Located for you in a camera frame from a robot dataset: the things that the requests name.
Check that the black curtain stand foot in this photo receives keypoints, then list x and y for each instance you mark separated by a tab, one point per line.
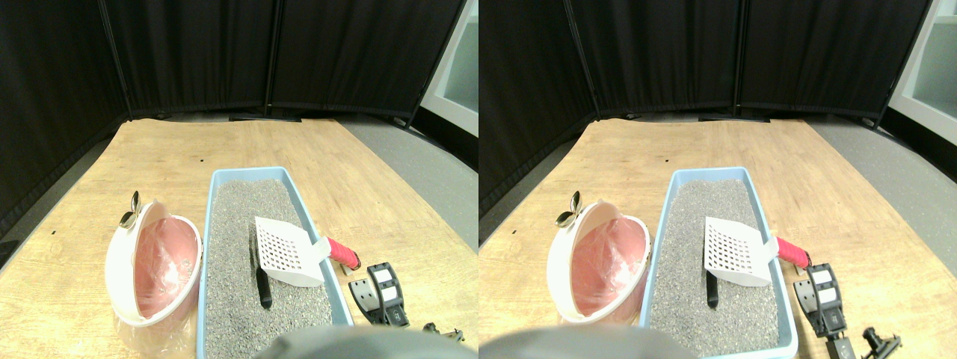
736	117

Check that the black bracket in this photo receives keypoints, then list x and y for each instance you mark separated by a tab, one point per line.
434	327
871	338

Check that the white shelf unit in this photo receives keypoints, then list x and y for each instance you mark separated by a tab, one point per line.
931	75
456	75

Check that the white bin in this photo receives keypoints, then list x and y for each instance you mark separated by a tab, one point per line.
602	269
161	269

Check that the blue litter tray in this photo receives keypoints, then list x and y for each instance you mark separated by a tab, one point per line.
688	314
239	314

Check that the black lump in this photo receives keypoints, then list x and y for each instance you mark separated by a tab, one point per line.
263	292
712	292

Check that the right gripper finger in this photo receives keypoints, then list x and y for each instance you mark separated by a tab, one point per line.
389	295
365	298
809	299
828	299

